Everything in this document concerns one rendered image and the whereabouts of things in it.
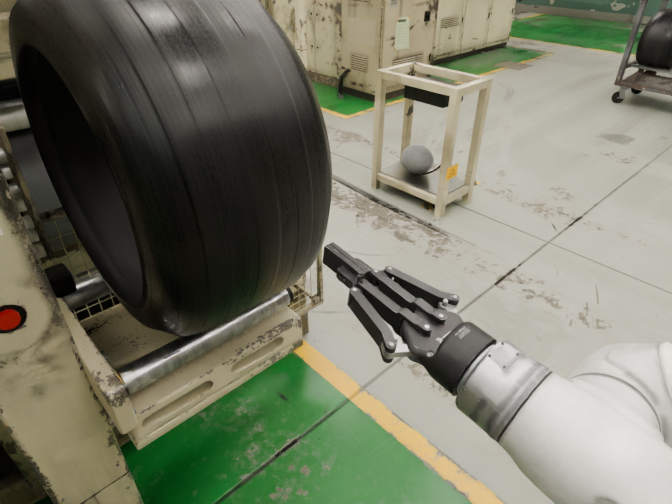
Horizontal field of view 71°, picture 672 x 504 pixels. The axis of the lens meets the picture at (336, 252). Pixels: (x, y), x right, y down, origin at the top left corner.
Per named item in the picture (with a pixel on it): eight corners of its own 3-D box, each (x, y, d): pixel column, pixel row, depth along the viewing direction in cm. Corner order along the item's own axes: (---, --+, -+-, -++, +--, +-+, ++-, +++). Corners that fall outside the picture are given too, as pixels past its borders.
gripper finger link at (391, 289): (440, 322, 52) (448, 316, 53) (370, 266, 58) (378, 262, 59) (432, 345, 55) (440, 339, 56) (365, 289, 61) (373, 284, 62)
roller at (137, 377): (123, 397, 74) (109, 372, 74) (121, 400, 78) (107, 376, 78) (297, 299, 94) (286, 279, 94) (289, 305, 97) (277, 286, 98)
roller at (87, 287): (51, 289, 92) (53, 298, 95) (62, 308, 91) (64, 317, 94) (210, 225, 111) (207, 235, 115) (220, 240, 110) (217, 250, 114)
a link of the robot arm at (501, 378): (516, 407, 42) (461, 364, 45) (485, 457, 48) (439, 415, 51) (563, 355, 47) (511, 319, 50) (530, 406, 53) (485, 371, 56)
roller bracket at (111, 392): (123, 438, 74) (106, 397, 68) (43, 313, 98) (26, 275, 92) (143, 425, 76) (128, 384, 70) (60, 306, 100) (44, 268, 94)
